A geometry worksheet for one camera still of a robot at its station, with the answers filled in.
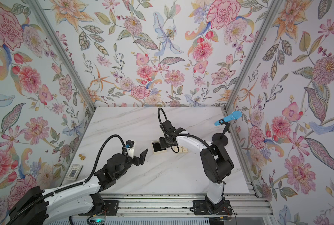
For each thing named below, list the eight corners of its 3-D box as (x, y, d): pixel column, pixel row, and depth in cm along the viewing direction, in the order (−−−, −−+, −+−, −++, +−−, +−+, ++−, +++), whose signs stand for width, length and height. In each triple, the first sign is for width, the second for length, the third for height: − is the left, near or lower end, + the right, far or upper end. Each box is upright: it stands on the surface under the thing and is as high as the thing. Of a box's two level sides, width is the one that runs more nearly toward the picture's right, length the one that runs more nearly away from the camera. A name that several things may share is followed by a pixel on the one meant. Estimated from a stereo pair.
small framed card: (67, 180, 86) (64, 178, 84) (73, 165, 92) (71, 164, 90) (77, 180, 86) (75, 178, 84) (83, 165, 92) (81, 164, 90)
